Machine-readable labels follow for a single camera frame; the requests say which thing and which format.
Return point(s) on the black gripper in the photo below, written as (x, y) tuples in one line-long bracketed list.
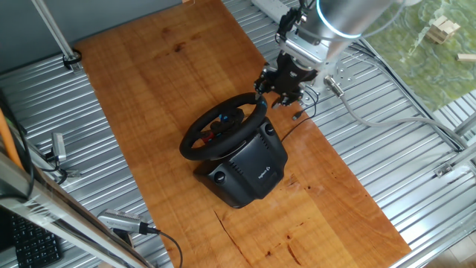
[(294, 74)]

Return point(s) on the black racing steering wheel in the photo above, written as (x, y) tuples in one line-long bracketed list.
[(187, 146)]

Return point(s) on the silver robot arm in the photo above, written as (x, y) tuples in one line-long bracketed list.
[(346, 18)]

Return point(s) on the black steering wheel base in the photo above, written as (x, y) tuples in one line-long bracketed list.
[(253, 175)]

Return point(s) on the silver robot mounting plate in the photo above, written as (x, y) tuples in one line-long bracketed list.
[(344, 72)]

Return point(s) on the white power strip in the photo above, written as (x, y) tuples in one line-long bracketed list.
[(271, 7)]

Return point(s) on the brown wooden board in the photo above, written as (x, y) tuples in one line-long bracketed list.
[(167, 93)]

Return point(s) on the stack of wooden blocks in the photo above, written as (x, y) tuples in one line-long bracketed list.
[(444, 29)]

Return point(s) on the single wooden block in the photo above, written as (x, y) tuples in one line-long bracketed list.
[(466, 57)]

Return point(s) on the orange pole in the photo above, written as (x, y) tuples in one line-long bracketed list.
[(6, 139)]

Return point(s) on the black keyboard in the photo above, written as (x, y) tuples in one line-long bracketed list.
[(35, 245)]

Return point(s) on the silver corner bracket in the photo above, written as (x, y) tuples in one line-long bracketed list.
[(443, 170)]

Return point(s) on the silver ribbed camera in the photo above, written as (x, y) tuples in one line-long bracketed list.
[(58, 147), (119, 220)]

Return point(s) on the silver camera pole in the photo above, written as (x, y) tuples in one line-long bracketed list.
[(56, 35)]

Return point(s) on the aluminium frame bar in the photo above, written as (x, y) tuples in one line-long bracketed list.
[(56, 212)]

